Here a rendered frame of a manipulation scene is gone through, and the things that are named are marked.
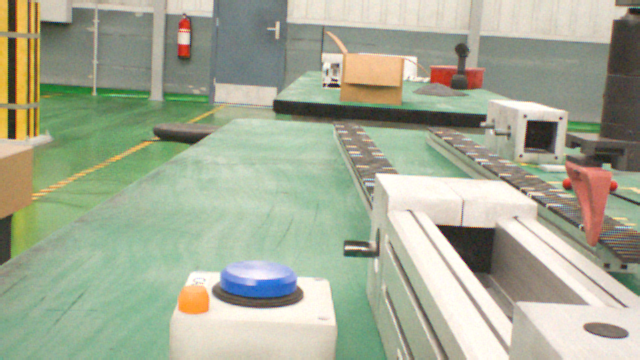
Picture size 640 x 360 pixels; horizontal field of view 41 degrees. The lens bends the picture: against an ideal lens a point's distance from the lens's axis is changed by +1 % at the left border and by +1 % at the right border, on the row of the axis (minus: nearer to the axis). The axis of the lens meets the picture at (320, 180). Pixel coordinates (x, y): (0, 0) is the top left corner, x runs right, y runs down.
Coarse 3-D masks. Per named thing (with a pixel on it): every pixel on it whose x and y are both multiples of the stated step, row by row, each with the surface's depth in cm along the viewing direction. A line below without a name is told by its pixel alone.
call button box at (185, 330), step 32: (320, 288) 46; (192, 320) 40; (224, 320) 40; (256, 320) 40; (288, 320) 40; (320, 320) 41; (192, 352) 40; (224, 352) 40; (256, 352) 40; (288, 352) 40; (320, 352) 40
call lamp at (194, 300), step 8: (184, 288) 41; (192, 288) 40; (200, 288) 41; (184, 296) 40; (192, 296) 40; (200, 296) 40; (208, 296) 41; (184, 304) 40; (192, 304) 40; (200, 304) 40; (208, 304) 41; (184, 312) 40; (192, 312) 40; (200, 312) 40
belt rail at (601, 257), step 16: (432, 144) 165; (448, 144) 149; (464, 160) 138; (480, 176) 124; (496, 176) 115; (544, 208) 93; (544, 224) 93; (560, 224) 88; (576, 240) 85; (592, 256) 78; (608, 256) 78; (624, 272) 78
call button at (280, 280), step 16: (224, 272) 43; (240, 272) 43; (256, 272) 43; (272, 272) 43; (288, 272) 44; (224, 288) 43; (240, 288) 42; (256, 288) 42; (272, 288) 42; (288, 288) 43
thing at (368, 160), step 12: (348, 132) 149; (360, 132) 150; (348, 144) 131; (360, 144) 132; (372, 144) 133; (360, 156) 119; (372, 156) 120; (384, 156) 120; (360, 168) 107; (372, 168) 108; (384, 168) 109; (372, 180) 99; (372, 192) 91
